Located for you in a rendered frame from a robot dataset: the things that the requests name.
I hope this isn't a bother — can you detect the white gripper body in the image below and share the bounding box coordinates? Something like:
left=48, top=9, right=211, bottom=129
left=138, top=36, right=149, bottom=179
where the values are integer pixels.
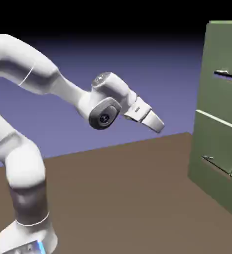
left=141, top=110, right=165, bottom=133

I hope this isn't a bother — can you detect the green drawer front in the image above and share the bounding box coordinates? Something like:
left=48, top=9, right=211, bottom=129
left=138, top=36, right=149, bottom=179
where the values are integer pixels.
left=196, top=22, right=232, bottom=128
left=188, top=111, right=232, bottom=221

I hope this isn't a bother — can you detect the green cabinet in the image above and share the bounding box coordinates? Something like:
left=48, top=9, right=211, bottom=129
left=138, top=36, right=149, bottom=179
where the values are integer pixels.
left=187, top=20, right=232, bottom=222

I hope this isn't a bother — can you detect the dark metal drawer handle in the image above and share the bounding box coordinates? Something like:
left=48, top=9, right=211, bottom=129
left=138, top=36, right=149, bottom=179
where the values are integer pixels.
left=201, top=155, right=232, bottom=177
left=214, top=69, right=232, bottom=81

